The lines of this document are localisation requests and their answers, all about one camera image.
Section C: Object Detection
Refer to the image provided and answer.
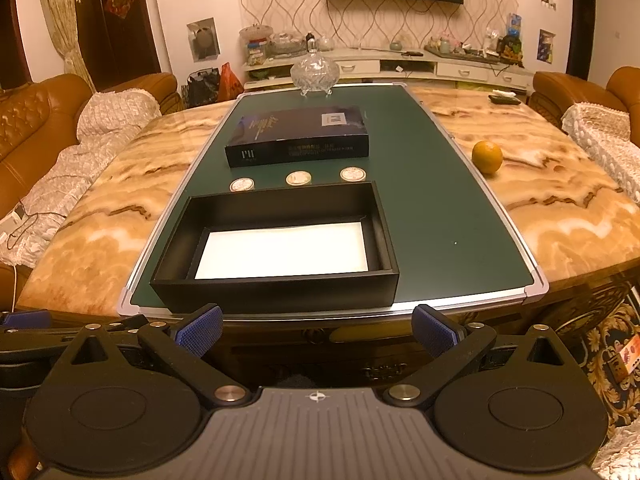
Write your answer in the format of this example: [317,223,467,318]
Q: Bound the white paper liner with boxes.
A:
[194,221,369,281]

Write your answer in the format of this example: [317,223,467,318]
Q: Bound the dark charger cable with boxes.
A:
[0,200,67,262]

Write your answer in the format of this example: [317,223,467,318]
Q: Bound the carved wooden table base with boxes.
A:
[15,285,628,392]

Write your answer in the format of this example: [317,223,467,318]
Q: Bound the tea tray with cups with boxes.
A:
[424,34,501,64]

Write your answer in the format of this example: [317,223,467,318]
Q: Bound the green board with silver frame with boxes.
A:
[116,84,550,319]

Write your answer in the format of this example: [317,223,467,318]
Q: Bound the marble desktop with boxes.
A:
[15,85,640,328]

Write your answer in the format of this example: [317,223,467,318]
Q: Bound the dark wooden door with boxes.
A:
[75,0,165,80]

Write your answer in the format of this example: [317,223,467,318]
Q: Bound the orange plastic bag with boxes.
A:
[218,62,246,104]

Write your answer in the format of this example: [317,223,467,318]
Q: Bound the colourful snack bags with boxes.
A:
[497,12,525,66]

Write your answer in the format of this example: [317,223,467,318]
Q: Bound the black gift box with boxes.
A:
[149,181,401,315]

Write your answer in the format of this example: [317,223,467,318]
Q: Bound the white television cabinet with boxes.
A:
[243,47,537,95]

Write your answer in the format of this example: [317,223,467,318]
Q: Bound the lidded glass candy bowl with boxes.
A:
[290,40,341,97]

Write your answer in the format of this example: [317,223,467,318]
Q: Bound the dark blue box lid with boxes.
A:
[223,106,371,168]

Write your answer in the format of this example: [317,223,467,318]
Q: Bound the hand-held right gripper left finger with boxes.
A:
[57,304,252,409]

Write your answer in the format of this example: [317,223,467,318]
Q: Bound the wall niche with vase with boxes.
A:
[187,17,221,60]

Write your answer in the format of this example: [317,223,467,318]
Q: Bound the patterned carpet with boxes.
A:
[547,280,640,480]

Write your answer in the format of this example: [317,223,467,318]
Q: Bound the gold curtain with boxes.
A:
[26,0,97,92]

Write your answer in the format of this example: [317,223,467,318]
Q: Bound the white lace sofa cover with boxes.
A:
[560,102,640,202]
[0,91,164,269]

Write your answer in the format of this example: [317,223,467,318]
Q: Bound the glass storage jar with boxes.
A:
[239,23,274,66]

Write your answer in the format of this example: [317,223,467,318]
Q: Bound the red packet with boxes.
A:
[612,335,640,382]

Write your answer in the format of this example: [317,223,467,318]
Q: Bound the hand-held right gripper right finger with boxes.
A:
[382,304,583,409]

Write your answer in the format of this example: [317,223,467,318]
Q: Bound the brown leather sofa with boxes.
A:
[0,72,182,311]
[532,66,640,131]

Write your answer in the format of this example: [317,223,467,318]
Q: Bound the dark doorway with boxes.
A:
[569,0,599,77]

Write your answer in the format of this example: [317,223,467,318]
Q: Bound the orange fruit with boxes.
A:
[471,140,504,175]

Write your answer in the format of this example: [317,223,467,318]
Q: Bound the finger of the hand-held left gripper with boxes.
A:
[0,310,150,356]

